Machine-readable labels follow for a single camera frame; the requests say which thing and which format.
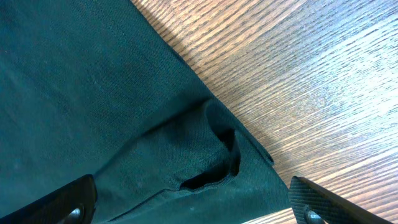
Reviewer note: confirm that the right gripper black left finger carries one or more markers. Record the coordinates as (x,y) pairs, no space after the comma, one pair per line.
(72,203)

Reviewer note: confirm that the black t-shirt with logo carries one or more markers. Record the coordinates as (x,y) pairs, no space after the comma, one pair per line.
(89,87)

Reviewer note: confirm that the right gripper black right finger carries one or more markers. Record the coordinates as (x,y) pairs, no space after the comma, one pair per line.
(311,203)

